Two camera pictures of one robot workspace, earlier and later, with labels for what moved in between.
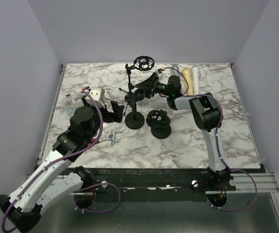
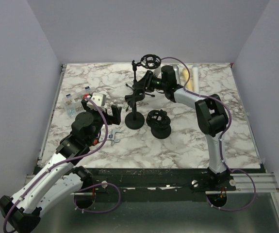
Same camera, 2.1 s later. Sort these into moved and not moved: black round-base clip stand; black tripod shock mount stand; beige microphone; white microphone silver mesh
Moved: black tripod shock mount stand
Not moved: white microphone silver mesh; black round-base clip stand; beige microphone
